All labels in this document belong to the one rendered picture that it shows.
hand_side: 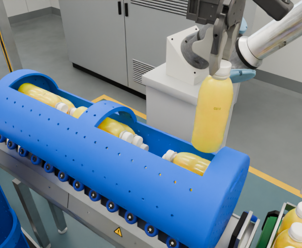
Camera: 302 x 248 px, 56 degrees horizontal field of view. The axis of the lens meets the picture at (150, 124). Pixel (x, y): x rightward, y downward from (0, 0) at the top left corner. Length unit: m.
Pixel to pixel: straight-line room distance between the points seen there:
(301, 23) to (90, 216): 0.88
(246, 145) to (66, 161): 2.06
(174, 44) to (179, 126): 0.34
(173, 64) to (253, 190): 1.43
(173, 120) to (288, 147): 1.77
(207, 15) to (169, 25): 2.08
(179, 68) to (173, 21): 1.43
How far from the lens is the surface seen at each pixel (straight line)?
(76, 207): 1.09
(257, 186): 2.40
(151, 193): 0.72
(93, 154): 0.81
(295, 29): 0.94
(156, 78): 1.21
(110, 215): 0.98
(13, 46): 1.84
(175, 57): 1.18
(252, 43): 0.98
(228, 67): 0.58
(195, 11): 0.56
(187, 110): 1.16
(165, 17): 2.62
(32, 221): 1.81
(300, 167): 2.70
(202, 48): 0.56
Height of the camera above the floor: 1.72
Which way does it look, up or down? 37 degrees down
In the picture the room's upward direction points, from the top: straight up
